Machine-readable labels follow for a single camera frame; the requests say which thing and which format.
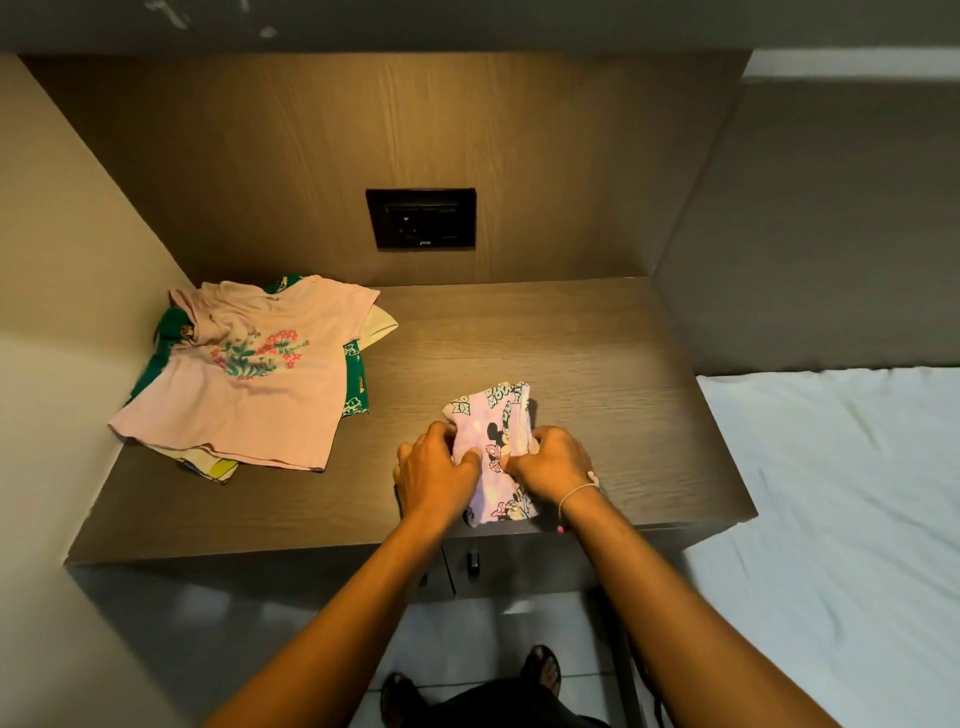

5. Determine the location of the person's right hand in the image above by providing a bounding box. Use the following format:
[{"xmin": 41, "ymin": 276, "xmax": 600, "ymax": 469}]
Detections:
[{"xmin": 503, "ymin": 425, "xmax": 601, "ymax": 507}]

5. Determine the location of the person's left hand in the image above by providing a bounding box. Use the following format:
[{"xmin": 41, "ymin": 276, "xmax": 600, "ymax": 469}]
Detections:
[{"xmin": 393, "ymin": 420, "xmax": 483, "ymax": 528}]

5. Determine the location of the purple cartoon print garment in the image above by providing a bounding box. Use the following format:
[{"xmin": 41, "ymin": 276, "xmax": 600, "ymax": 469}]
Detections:
[{"xmin": 441, "ymin": 381, "xmax": 542, "ymax": 527}]

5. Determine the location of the person's right forearm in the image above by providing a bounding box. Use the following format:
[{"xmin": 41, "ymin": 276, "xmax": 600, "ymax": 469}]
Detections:
[{"xmin": 558, "ymin": 487, "xmax": 843, "ymax": 728}]

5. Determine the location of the person's left forearm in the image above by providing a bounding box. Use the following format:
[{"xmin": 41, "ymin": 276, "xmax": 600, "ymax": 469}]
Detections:
[{"xmin": 201, "ymin": 510, "xmax": 468, "ymax": 728}]

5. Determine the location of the grey desk drawer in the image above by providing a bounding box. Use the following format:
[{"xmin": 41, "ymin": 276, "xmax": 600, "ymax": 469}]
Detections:
[{"xmin": 441, "ymin": 534, "xmax": 610, "ymax": 602}]

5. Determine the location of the cream garment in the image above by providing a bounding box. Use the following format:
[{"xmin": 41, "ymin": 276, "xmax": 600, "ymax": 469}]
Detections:
[{"xmin": 360, "ymin": 303, "xmax": 400, "ymax": 352}]

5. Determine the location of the person's right foot in sandal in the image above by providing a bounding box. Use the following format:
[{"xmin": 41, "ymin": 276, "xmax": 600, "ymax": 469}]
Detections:
[{"xmin": 523, "ymin": 644, "xmax": 564, "ymax": 699}]

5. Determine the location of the person's foot in sandal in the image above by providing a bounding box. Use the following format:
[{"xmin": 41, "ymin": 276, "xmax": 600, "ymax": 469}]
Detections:
[
  {"xmin": 379, "ymin": 672, "xmax": 423, "ymax": 728},
  {"xmin": 523, "ymin": 644, "xmax": 564, "ymax": 699}
]

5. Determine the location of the pink floral t-shirt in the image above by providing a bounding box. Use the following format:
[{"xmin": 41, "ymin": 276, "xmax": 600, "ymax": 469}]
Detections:
[{"xmin": 108, "ymin": 274, "xmax": 381, "ymax": 473}]

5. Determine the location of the person's black clothing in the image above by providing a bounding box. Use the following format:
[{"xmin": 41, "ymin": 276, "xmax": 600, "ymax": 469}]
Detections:
[{"xmin": 426, "ymin": 677, "xmax": 612, "ymax": 728}]

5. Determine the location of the person's left foot in sandal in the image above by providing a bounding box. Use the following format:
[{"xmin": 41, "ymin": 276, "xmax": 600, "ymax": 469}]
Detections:
[{"xmin": 379, "ymin": 672, "xmax": 423, "ymax": 728}]

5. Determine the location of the yellow printed garment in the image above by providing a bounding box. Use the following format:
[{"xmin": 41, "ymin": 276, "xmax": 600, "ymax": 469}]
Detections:
[{"xmin": 146, "ymin": 442, "xmax": 241, "ymax": 483}]

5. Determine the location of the white bed sheet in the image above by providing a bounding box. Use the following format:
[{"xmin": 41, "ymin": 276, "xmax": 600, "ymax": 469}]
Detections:
[{"xmin": 677, "ymin": 366, "xmax": 960, "ymax": 728}]

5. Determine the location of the green printed garment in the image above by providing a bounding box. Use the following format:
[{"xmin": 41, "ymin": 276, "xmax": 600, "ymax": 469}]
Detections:
[{"xmin": 123, "ymin": 273, "xmax": 373, "ymax": 419}]

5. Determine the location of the grey padded headboard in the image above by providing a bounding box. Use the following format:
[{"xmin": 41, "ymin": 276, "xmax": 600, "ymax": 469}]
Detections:
[{"xmin": 651, "ymin": 75, "xmax": 960, "ymax": 377}]

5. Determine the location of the white string bracelet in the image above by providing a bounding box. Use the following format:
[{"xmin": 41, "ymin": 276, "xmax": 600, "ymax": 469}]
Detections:
[{"xmin": 557, "ymin": 471, "xmax": 602, "ymax": 528}]

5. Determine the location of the black wall socket plate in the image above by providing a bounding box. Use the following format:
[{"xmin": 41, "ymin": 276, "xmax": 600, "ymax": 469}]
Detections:
[{"xmin": 365, "ymin": 187, "xmax": 478, "ymax": 252}]

